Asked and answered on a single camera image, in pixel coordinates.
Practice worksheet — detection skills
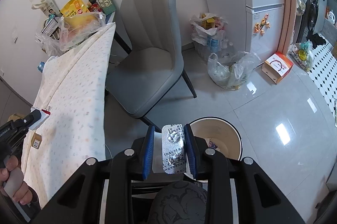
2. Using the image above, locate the silver foil blister pack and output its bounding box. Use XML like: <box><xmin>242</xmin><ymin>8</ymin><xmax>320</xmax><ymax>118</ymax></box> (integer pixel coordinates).
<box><xmin>162</xmin><ymin>124</ymin><xmax>186</xmax><ymax>174</ymax></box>

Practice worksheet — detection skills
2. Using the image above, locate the small brown cardboard box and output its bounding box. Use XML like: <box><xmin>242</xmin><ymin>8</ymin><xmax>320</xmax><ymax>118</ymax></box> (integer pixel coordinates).
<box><xmin>31</xmin><ymin>133</ymin><xmax>42</xmax><ymax>149</ymax></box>

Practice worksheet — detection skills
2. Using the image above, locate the blue tissue packet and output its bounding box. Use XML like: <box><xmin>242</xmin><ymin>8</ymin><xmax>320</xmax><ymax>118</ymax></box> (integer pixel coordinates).
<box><xmin>208</xmin><ymin>139</ymin><xmax>218</xmax><ymax>149</ymax></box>

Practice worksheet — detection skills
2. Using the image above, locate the red white torn wrapper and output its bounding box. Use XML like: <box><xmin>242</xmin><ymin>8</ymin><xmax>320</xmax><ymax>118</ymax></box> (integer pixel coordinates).
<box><xmin>29</xmin><ymin>108</ymin><xmax>50</xmax><ymax>130</ymax></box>

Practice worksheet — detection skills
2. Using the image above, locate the white round trash bin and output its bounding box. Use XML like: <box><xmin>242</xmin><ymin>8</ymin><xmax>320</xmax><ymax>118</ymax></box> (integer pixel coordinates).
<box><xmin>190</xmin><ymin>117</ymin><xmax>243</xmax><ymax>160</ymax></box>

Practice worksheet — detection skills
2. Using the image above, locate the clear trash bag on floor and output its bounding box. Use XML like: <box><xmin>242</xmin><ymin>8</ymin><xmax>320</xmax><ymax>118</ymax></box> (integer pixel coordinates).
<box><xmin>207</xmin><ymin>51</ymin><xmax>261</xmax><ymax>90</ymax></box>

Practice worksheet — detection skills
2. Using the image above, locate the person's left hand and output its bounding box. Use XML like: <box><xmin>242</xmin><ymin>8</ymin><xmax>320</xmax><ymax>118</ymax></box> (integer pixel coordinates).
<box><xmin>1</xmin><ymin>156</ymin><xmax>33</xmax><ymax>205</ymax></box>

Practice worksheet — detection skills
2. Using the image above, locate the blue drink can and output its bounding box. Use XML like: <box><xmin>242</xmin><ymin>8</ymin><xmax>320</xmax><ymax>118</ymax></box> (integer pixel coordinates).
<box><xmin>38</xmin><ymin>61</ymin><xmax>45</xmax><ymax>73</ymax></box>

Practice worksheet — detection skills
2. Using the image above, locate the floral white tablecloth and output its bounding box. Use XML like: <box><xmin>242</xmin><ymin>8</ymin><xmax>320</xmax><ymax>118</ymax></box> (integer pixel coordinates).
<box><xmin>21</xmin><ymin>23</ymin><xmax>116</xmax><ymax>207</ymax></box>

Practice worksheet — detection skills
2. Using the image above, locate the grey upholstered chair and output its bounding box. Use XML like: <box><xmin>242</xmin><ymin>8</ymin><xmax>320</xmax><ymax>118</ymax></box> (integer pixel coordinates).
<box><xmin>106</xmin><ymin>0</ymin><xmax>197</xmax><ymax>126</ymax></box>

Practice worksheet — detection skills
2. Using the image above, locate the small plastic bag on table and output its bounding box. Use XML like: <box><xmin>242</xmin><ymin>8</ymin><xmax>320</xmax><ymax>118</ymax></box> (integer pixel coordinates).
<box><xmin>35</xmin><ymin>32</ymin><xmax>63</xmax><ymax>57</ymax></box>

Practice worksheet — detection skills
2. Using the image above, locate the white bag with bottles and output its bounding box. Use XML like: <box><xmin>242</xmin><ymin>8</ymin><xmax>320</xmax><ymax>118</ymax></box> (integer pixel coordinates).
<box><xmin>190</xmin><ymin>13</ymin><xmax>229</xmax><ymax>61</ymax></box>

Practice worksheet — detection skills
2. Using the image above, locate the orange white cardboard box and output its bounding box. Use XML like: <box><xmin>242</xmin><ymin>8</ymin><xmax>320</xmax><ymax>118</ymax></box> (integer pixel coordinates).
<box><xmin>262</xmin><ymin>52</ymin><xmax>294</xmax><ymax>84</ymax></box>

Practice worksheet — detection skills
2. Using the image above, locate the clear plastic bag on table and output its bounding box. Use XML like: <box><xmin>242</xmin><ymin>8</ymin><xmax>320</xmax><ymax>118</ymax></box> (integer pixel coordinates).
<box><xmin>59</xmin><ymin>12</ymin><xmax>106</xmax><ymax>52</ymax></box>

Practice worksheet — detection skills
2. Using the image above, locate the fridge magnet cluster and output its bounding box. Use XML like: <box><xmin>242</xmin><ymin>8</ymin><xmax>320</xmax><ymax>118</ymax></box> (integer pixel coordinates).
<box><xmin>253</xmin><ymin>13</ymin><xmax>271</xmax><ymax>36</ymax></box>

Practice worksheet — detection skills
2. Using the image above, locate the white tote bag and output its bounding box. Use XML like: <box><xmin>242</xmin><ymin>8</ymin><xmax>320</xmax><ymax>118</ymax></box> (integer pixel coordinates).
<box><xmin>31</xmin><ymin>0</ymin><xmax>62</xmax><ymax>17</ymax></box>

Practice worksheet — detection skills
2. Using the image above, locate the smiley face plastic bag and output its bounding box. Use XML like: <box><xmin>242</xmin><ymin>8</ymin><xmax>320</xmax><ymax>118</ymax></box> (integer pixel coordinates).
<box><xmin>290</xmin><ymin>41</ymin><xmax>314</xmax><ymax>72</ymax></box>

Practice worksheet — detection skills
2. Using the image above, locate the yellow snack bag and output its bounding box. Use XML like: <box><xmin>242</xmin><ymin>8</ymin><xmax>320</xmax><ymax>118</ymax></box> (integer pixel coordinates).
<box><xmin>60</xmin><ymin>0</ymin><xmax>96</xmax><ymax>28</ymax></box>

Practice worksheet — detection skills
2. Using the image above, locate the wire basket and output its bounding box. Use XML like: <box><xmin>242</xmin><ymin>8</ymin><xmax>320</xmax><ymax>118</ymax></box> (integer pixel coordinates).
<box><xmin>41</xmin><ymin>16</ymin><xmax>60</xmax><ymax>37</ymax></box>

